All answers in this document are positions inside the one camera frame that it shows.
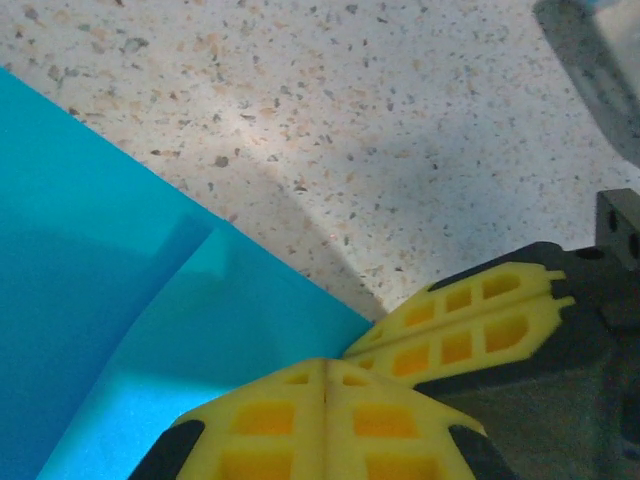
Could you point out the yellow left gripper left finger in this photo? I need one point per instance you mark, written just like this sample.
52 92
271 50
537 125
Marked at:
270 450

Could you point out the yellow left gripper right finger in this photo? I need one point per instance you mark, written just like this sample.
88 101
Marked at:
385 450

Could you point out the blue cloth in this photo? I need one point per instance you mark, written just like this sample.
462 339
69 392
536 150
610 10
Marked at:
125 300

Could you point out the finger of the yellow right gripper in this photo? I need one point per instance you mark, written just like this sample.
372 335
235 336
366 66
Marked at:
530 280
430 335

